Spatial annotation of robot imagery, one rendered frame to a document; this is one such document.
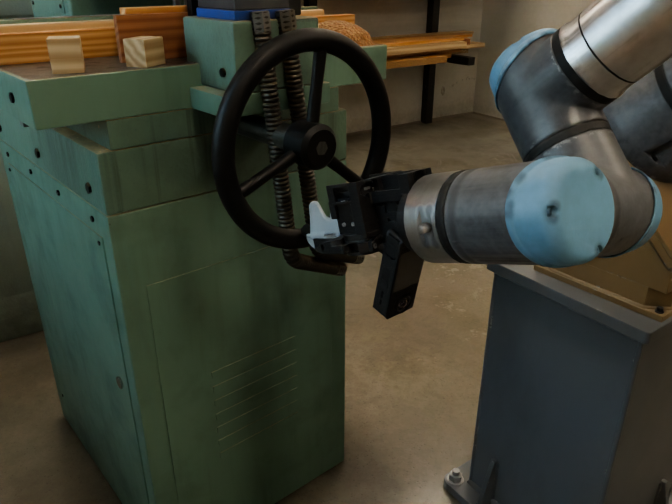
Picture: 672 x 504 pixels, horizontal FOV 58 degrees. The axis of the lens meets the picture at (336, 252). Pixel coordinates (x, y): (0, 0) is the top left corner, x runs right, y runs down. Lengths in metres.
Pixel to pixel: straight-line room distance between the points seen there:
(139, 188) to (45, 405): 0.99
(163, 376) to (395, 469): 0.63
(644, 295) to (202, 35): 0.74
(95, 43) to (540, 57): 0.65
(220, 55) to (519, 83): 0.40
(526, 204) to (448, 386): 1.23
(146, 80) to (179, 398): 0.52
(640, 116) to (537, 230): 0.51
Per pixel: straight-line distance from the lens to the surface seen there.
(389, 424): 1.57
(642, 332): 0.98
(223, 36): 0.85
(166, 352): 1.02
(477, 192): 0.54
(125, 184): 0.89
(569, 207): 0.52
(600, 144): 0.64
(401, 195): 0.62
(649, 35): 0.62
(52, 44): 0.86
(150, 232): 0.93
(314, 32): 0.78
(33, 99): 0.84
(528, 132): 0.65
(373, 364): 1.77
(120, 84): 0.87
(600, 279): 1.04
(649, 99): 0.99
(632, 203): 0.63
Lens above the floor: 1.02
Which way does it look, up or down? 25 degrees down
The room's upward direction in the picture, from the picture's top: straight up
